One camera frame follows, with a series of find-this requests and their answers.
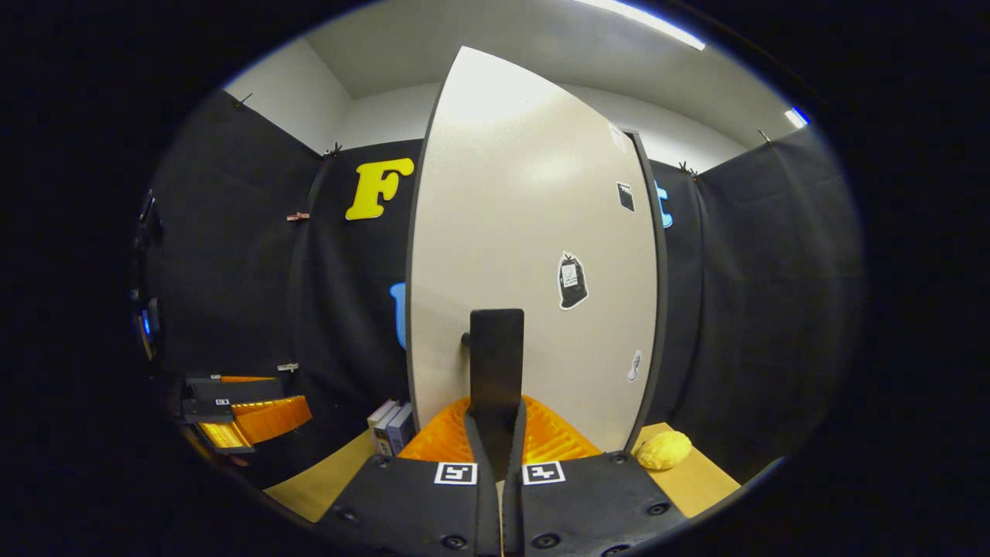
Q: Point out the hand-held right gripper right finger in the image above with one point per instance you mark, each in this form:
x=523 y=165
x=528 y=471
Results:
x=588 y=503

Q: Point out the black backdrop cloth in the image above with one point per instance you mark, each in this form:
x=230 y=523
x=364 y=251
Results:
x=232 y=271

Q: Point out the pale grey book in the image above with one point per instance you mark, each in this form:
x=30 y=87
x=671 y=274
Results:
x=389 y=437

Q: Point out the white book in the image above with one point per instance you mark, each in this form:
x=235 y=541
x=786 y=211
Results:
x=379 y=422

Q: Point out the beige cabinet door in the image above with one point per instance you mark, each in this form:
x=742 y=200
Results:
x=503 y=216

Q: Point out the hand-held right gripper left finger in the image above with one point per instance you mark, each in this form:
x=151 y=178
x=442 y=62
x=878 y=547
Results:
x=418 y=503

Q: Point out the grey cabinet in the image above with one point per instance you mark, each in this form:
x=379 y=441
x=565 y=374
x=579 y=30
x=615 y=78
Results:
x=662 y=309

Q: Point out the blue-grey book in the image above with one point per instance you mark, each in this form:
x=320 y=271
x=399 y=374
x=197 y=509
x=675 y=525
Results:
x=404 y=429

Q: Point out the yellow sponge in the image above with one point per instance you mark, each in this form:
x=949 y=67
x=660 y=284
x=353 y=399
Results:
x=663 y=451

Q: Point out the long ceiling light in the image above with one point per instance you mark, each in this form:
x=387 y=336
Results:
x=642 y=19

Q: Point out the small ceiling light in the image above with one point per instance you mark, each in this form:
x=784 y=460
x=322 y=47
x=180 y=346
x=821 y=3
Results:
x=796 y=117

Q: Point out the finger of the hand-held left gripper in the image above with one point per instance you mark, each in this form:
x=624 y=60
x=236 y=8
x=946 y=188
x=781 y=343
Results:
x=232 y=391
x=267 y=418

